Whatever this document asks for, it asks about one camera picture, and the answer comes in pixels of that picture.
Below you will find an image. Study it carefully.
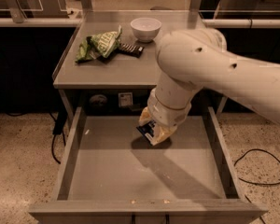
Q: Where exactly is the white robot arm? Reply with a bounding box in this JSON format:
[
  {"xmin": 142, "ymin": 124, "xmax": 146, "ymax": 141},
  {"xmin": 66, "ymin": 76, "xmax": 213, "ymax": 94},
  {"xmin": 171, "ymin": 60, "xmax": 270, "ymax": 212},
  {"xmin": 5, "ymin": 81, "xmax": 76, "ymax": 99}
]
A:
[{"xmin": 139, "ymin": 29, "xmax": 280, "ymax": 146}]

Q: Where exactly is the green chip bag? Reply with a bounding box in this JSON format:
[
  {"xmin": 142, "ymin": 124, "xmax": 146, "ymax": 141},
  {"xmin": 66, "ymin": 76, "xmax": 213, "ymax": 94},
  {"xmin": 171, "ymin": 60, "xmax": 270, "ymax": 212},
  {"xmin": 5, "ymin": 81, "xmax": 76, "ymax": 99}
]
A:
[{"xmin": 76, "ymin": 26, "xmax": 122, "ymax": 63}]

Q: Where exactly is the dark brown snack bar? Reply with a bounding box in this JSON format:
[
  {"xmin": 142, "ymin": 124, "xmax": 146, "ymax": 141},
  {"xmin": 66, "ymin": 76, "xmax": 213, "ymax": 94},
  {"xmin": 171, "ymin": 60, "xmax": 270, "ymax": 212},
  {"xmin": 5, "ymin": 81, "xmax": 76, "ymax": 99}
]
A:
[{"xmin": 117, "ymin": 43, "xmax": 144, "ymax": 58}]

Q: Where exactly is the black power adapter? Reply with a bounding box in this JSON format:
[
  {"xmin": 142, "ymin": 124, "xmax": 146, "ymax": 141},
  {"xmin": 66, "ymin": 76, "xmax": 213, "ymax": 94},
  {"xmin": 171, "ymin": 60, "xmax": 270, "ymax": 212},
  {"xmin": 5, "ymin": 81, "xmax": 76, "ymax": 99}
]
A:
[{"xmin": 52, "ymin": 110, "xmax": 67, "ymax": 134}]

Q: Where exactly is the grey cabinet counter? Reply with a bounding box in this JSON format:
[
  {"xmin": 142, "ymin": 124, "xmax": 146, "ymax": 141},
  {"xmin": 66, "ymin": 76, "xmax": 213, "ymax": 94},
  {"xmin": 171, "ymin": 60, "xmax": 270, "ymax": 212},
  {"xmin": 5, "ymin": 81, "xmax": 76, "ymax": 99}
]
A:
[{"xmin": 53, "ymin": 10, "xmax": 218, "ymax": 119}]

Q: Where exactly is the black cable left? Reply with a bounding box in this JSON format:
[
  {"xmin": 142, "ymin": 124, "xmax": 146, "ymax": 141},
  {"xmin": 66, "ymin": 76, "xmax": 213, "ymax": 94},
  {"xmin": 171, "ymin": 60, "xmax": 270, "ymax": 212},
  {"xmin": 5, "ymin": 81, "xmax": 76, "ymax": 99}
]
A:
[{"xmin": 48, "ymin": 111, "xmax": 67, "ymax": 165}]

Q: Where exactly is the white horizontal rail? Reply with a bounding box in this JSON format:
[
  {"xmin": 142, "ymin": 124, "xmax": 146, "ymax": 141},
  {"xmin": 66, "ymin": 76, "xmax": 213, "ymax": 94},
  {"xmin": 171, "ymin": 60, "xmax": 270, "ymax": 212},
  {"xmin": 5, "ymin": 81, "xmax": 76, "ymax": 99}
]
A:
[{"xmin": 0, "ymin": 18, "xmax": 280, "ymax": 29}]

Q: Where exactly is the white ceramic bowl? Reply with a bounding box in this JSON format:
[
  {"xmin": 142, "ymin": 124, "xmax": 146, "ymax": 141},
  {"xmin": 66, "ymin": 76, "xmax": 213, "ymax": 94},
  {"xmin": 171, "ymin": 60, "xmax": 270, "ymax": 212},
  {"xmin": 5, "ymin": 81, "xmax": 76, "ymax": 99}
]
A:
[{"xmin": 130, "ymin": 18, "xmax": 161, "ymax": 42}]

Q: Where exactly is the black floor cable right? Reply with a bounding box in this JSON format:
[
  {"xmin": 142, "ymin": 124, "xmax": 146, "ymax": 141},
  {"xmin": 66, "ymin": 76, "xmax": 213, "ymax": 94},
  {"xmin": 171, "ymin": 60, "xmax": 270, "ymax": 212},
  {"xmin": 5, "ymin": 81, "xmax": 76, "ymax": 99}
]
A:
[{"xmin": 233, "ymin": 148, "xmax": 280, "ymax": 224}]

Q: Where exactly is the open grey top drawer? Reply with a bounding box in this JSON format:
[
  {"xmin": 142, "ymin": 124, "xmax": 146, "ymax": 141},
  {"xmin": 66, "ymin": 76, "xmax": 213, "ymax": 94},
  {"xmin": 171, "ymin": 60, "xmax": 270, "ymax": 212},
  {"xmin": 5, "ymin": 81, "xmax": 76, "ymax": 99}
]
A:
[{"xmin": 29, "ymin": 108, "xmax": 267, "ymax": 224}]

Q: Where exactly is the white label box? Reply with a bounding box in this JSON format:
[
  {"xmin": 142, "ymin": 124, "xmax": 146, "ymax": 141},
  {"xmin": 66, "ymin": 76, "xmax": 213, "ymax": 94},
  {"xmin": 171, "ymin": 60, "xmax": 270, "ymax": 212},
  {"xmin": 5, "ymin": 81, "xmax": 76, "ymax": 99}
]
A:
[{"xmin": 119, "ymin": 92, "xmax": 133, "ymax": 107}]

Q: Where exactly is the dark round object inside cabinet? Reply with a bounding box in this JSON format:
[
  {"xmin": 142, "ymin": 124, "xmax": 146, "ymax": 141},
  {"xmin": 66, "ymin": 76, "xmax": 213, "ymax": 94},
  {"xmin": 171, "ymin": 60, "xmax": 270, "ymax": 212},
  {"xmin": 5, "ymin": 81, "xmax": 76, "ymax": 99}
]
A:
[{"xmin": 89, "ymin": 94, "xmax": 107, "ymax": 112}]

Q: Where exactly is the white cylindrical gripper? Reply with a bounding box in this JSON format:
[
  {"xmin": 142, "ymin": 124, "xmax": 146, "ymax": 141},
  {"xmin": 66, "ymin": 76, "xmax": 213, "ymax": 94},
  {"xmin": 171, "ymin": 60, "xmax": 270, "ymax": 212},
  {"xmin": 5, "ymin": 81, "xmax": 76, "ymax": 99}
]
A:
[{"xmin": 138, "ymin": 87, "xmax": 192, "ymax": 146}]

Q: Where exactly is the blue rxbar blueberry bar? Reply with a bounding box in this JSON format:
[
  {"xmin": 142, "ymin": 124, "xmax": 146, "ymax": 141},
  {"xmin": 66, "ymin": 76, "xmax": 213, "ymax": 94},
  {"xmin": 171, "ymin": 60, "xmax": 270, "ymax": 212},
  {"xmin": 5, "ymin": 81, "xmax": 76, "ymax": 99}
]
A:
[{"xmin": 136, "ymin": 120, "xmax": 156, "ymax": 146}]

